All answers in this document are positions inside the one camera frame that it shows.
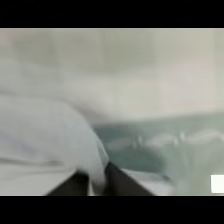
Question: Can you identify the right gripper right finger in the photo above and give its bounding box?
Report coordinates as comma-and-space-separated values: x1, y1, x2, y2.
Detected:
102, 161, 156, 197

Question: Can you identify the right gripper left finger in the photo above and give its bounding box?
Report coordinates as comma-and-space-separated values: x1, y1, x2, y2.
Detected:
46, 170, 90, 197

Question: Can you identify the pale blue shirt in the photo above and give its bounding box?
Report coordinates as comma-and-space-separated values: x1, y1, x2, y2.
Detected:
0, 56, 178, 197

